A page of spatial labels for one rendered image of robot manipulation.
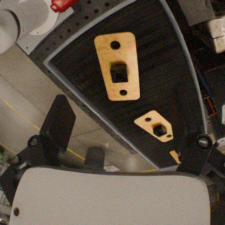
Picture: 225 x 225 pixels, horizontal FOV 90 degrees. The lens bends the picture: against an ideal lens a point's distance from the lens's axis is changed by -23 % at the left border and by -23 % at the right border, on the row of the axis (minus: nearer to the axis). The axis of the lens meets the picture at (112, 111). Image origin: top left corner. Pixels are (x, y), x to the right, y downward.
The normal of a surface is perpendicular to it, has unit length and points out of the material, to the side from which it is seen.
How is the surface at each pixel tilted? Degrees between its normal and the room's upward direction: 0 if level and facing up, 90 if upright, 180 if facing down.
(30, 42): 1
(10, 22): 91
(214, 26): 0
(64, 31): 0
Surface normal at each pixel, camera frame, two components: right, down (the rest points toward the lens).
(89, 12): -0.11, 0.74
